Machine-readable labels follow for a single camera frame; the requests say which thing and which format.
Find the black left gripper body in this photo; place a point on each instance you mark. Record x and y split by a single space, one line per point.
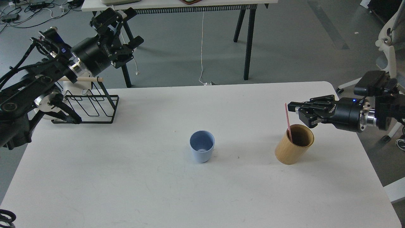
92 54

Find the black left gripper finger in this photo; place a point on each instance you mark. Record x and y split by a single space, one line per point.
109 22
120 53

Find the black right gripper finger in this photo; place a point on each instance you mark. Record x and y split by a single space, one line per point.
312 116
323 103

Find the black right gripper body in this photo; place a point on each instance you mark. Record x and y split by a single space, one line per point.
349 114

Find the light blue plastic cup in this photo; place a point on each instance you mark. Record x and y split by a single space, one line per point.
202 145

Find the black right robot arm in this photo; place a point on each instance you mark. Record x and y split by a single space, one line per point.
379 102

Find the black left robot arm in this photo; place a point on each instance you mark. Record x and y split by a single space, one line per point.
29 90

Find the wooden cylindrical holder cup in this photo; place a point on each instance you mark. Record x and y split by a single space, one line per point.
295 142

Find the background white table black legs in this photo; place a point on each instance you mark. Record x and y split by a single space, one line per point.
180 6

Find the black wire dish rack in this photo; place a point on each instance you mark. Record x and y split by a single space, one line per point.
89 99

